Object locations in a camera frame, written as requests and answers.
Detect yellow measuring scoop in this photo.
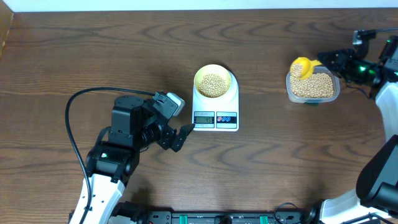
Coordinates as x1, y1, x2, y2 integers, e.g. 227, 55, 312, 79
290, 57, 322, 80

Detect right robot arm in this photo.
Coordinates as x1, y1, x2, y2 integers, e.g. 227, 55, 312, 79
310, 30, 397, 223

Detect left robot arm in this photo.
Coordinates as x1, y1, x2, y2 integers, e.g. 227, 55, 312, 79
70, 92, 194, 223

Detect white digital kitchen scale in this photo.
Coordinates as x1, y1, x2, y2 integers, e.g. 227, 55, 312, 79
192, 71, 239, 132

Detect soybeans in bowl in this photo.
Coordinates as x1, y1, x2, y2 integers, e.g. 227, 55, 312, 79
198, 73, 228, 98

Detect yellow plastic bowl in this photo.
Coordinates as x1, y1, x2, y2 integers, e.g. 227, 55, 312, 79
194, 64, 232, 96

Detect clear plastic container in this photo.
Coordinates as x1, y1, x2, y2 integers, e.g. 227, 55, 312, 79
286, 67, 340, 103

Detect soybeans in container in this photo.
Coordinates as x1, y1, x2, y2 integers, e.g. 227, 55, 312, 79
290, 73, 334, 98

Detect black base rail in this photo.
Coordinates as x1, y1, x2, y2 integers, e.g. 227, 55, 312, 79
68, 202, 382, 224

